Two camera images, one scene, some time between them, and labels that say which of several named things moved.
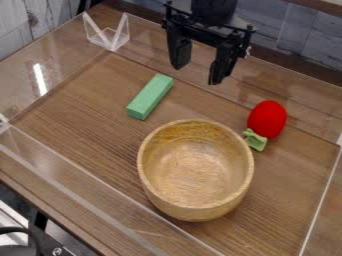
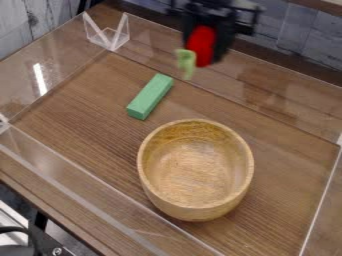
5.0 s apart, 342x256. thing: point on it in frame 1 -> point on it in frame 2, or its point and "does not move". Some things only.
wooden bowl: [195, 166] does not move
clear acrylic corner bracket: [108, 38] does not move
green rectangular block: [148, 98] does not move
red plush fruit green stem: [265, 118] -> [199, 52]
